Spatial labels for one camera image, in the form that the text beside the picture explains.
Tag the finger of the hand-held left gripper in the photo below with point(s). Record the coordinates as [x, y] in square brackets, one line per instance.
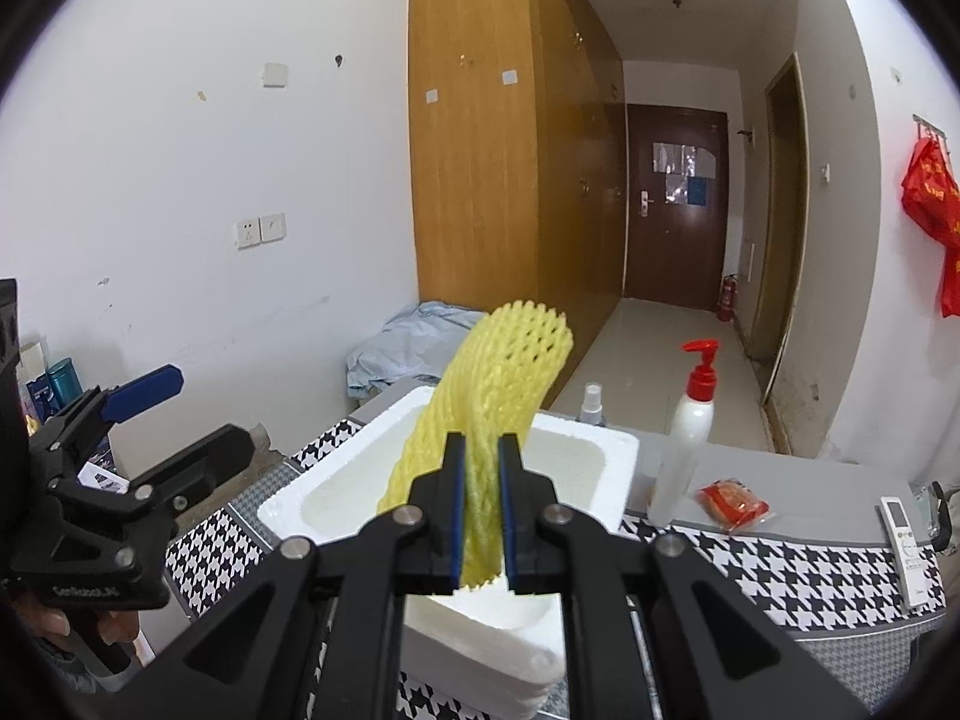
[142, 391]
[210, 457]

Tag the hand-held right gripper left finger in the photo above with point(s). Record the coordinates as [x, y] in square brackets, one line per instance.
[456, 510]

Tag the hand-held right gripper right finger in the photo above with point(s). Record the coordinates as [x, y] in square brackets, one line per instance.
[508, 510]

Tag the white foam box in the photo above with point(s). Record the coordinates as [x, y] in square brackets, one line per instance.
[570, 465]

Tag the yellow foam fruit net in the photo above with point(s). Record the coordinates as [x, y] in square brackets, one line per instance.
[510, 367]

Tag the person's left hand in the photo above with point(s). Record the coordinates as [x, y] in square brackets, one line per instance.
[52, 624]

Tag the clear blue spray bottle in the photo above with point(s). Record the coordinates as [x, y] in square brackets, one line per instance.
[592, 409]

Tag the light blue bedding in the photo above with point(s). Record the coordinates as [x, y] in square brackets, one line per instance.
[405, 352]

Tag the white red pump lotion bottle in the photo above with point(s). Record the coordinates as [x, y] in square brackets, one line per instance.
[686, 450]

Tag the red snack packet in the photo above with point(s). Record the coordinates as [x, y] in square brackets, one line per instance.
[731, 504]

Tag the houndstooth tablecloth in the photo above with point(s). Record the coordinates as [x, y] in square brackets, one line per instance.
[750, 577]

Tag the red fire extinguisher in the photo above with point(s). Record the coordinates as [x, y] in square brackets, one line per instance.
[727, 300]

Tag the dark brown entrance door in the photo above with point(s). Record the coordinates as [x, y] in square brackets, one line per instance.
[675, 255]

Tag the wooden wardrobe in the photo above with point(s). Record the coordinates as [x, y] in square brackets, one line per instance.
[480, 202]

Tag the blue paper notice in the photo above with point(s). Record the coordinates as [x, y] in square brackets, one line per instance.
[697, 191]

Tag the wooden side doorway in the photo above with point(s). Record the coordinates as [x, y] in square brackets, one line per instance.
[784, 240]

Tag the white paper notices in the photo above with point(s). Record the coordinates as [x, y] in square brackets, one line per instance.
[675, 159]

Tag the white remote control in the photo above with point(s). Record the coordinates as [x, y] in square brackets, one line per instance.
[900, 540]

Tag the red plastic bag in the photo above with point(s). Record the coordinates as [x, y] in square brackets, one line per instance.
[930, 202]

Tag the white wall socket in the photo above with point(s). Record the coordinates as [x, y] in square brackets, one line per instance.
[247, 233]

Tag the white wall junction box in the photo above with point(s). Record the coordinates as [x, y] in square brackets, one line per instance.
[275, 75]

